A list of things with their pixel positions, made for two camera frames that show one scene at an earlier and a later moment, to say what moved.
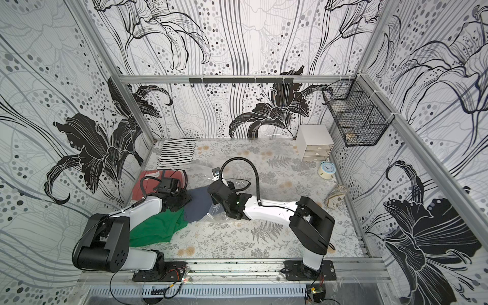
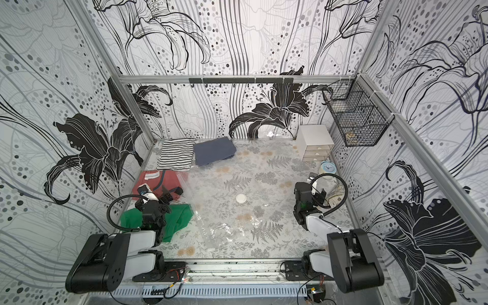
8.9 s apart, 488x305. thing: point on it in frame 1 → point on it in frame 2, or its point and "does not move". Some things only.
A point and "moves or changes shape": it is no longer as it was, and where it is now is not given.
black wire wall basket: x=358 y=112 does not move
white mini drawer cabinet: x=315 y=142 does not move
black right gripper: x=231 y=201 → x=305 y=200
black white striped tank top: x=175 y=153 does not move
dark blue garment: x=199 y=205 → x=209 y=150
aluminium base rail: x=250 y=271 does not move
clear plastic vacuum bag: x=216 y=212 moves or changes shape
